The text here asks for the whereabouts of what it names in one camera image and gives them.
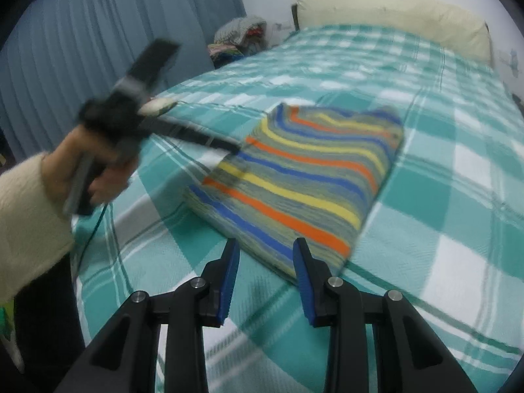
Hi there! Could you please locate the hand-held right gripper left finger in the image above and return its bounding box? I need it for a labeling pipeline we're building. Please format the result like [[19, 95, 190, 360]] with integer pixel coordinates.
[[55, 237, 241, 393]]

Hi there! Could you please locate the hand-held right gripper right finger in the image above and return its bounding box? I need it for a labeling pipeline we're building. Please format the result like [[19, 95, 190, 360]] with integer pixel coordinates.
[[292, 237, 477, 393]]

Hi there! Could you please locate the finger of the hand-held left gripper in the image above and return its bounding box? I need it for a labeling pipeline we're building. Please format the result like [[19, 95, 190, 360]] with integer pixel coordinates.
[[141, 115, 243, 157]]

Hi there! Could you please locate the striped knit sweater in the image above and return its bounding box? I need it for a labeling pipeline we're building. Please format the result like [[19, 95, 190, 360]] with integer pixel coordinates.
[[182, 102, 406, 285]]

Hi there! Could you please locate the person's left forearm cream sleeve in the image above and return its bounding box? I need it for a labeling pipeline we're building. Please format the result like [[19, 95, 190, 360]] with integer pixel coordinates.
[[0, 153, 76, 304]]

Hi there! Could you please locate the pile of mixed clothes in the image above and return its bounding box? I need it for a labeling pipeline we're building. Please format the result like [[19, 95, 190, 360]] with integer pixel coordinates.
[[207, 16, 269, 68]]

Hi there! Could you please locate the person's left hand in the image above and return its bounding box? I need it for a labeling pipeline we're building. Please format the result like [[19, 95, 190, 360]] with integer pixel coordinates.
[[40, 125, 137, 206]]

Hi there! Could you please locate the cream patterned cloth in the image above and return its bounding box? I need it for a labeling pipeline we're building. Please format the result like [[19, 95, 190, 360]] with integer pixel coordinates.
[[140, 97, 178, 116]]

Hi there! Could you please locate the grey blue curtain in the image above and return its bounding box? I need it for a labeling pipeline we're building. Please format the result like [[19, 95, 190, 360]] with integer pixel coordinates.
[[0, 0, 247, 166]]

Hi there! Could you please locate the teal white checked blanket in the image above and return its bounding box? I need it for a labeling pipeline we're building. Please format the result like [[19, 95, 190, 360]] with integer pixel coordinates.
[[71, 25, 524, 393]]

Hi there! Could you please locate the person's dark clothing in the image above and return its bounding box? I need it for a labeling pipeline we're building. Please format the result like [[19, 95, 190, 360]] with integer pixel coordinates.
[[13, 250, 87, 393]]

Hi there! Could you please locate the cream pillow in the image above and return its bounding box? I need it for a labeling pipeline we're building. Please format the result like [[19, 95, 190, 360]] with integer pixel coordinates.
[[295, 0, 494, 66]]

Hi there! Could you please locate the thin black cable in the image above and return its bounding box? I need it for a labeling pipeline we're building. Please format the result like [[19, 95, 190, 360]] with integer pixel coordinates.
[[71, 202, 114, 280]]

